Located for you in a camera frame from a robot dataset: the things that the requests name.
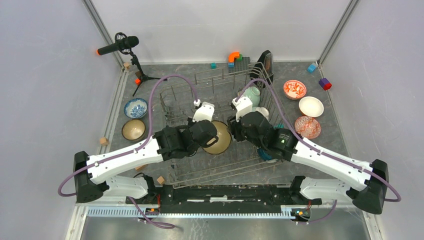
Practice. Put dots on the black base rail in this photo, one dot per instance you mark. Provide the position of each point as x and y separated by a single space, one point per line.
225 199

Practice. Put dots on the wooden cube near rail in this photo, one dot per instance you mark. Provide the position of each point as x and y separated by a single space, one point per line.
161 180

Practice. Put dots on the light green ribbed bowl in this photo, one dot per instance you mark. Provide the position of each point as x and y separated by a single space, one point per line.
261 112

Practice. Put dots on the white blue rimmed bowl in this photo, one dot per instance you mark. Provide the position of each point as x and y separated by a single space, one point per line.
136 108

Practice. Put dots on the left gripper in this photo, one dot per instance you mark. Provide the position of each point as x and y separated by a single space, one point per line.
191 124

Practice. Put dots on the dark brown banded bowl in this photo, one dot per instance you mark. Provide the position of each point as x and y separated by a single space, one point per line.
133 130

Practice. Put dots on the pink brown flower bowl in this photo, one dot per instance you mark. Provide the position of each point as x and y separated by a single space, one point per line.
224 139

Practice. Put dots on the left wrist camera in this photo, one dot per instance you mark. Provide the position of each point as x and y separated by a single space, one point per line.
204 111

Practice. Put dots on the purple red toy block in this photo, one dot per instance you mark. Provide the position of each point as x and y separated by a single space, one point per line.
325 84

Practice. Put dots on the blue toy block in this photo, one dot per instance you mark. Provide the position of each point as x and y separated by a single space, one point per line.
312 67

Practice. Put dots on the blue white patterned bowl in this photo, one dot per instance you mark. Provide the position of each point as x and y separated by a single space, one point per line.
308 127

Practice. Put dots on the green toy block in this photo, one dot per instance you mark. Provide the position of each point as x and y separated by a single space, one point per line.
239 58

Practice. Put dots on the small wooden cube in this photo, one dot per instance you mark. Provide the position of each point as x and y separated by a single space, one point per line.
103 141

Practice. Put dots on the black metronome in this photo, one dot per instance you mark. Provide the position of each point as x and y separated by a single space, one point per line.
266 64

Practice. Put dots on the white bowl orange pattern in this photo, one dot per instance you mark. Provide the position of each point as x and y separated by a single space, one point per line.
294 89

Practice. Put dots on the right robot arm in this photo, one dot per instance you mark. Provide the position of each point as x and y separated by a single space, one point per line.
362 183

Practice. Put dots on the black microphone orange tip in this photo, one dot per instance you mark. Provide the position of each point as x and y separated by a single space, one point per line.
122 44

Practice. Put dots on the grey wire dish rack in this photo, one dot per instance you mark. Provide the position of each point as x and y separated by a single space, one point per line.
228 161

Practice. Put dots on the grey studded base plate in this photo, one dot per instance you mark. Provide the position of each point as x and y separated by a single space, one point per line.
241 65

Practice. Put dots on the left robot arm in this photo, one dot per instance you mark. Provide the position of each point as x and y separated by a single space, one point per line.
100 175

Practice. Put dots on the teal bowl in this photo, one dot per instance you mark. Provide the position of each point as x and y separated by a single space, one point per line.
265 157

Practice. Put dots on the teal toy block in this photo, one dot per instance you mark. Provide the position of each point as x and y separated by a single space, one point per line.
279 126

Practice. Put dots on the black microphone tripod stand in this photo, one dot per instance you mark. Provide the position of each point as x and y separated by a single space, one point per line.
141 77

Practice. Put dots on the pale green bowl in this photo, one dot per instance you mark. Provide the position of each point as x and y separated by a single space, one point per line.
254 94

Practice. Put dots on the wooden block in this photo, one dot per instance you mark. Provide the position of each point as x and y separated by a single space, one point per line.
140 168

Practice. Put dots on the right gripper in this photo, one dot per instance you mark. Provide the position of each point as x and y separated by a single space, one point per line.
234 126

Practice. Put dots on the orange curved toy block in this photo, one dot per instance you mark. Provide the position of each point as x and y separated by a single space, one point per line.
233 56

